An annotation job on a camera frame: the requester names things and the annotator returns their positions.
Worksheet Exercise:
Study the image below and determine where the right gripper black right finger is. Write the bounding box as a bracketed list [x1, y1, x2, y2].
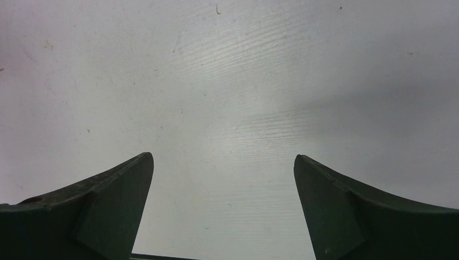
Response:
[293, 155, 458, 259]

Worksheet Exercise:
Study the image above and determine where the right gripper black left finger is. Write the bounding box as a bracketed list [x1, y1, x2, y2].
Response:
[1, 152, 154, 259]

